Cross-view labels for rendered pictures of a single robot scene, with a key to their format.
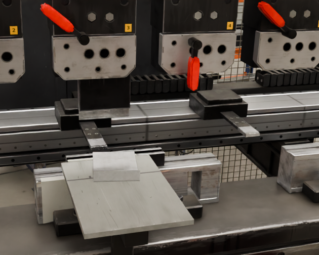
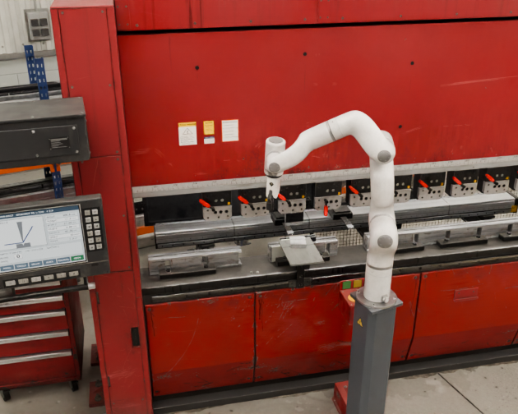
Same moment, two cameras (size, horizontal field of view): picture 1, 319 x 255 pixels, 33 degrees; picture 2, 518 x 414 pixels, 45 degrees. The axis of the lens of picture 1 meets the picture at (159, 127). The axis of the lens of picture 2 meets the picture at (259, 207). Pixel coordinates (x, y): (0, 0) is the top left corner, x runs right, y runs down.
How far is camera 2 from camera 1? 2.38 m
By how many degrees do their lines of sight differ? 7
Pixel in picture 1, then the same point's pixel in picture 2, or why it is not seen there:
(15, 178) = not seen: hidden behind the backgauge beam
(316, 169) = not seen: hidden behind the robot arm
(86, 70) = (289, 210)
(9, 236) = (261, 266)
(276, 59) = (357, 203)
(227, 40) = (338, 198)
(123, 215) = (302, 259)
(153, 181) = (311, 248)
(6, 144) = (252, 230)
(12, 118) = (253, 219)
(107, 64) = (296, 208)
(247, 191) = (349, 250)
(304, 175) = not seen: hidden behind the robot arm
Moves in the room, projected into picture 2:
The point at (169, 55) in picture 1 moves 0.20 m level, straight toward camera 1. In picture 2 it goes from (316, 204) to (316, 221)
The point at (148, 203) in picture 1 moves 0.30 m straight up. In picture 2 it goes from (309, 255) to (312, 204)
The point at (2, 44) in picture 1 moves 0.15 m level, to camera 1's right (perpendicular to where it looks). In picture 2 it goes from (262, 204) to (291, 205)
